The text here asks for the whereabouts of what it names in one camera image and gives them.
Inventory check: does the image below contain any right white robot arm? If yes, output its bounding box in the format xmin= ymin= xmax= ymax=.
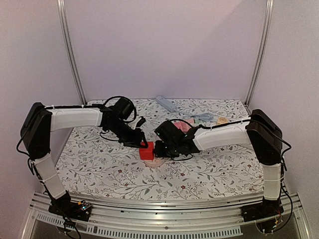
xmin=155 ymin=109 xmax=287 ymax=222

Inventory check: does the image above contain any right aluminium corner post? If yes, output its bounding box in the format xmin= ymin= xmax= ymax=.
xmin=244 ymin=0 xmax=274 ymax=108

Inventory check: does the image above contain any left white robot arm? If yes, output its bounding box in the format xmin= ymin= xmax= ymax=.
xmin=19 ymin=97 xmax=148 ymax=219

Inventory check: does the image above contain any aluminium corner post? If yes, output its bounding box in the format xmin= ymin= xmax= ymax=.
xmin=56 ymin=0 xmax=87 ymax=104
xmin=244 ymin=0 xmax=274 ymax=108

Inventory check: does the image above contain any light blue cable bundle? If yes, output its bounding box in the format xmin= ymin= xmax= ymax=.
xmin=181 ymin=112 xmax=215 ymax=122

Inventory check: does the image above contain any aluminium front rail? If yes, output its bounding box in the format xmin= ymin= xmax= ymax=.
xmin=18 ymin=191 xmax=312 ymax=239

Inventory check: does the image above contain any beige cube socket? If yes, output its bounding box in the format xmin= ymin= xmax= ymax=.
xmin=216 ymin=117 xmax=229 ymax=125

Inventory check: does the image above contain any left aluminium corner post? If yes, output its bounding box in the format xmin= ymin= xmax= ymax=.
xmin=56 ymin=0 xmax=87 ymax=104

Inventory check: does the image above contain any round pink power socket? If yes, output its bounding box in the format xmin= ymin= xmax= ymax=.
xmin=144 ymin=158 xmax=165 ymax=168

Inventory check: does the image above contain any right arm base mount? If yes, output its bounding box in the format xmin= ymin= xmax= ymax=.
xmin=241 ymin=200 xmax=284 ymax=234

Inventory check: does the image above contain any red cube socket adapter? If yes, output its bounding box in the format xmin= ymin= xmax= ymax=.
xmin=139 ymin=141 xmax=155 ymax=160

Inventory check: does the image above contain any floral patterned table mat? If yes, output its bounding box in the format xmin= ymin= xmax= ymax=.
xmin=49 ymin=98 xmax=269 ymax=201

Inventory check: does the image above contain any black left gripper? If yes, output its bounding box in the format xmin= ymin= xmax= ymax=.
xmin=107 ymin=120 xmax=148 ymax=148

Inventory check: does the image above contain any light blue power strip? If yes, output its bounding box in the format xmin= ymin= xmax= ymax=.
xmin=155 ymin=96 xmax=176 ymax=113

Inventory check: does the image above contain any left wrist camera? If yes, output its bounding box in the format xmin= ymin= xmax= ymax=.
xmin=136 ymin=117 xmax=146 ymax=127

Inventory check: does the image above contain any pink plug adapter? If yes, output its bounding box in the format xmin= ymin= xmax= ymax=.
xmin=173 ymin=121 xmax=192 ymax=132

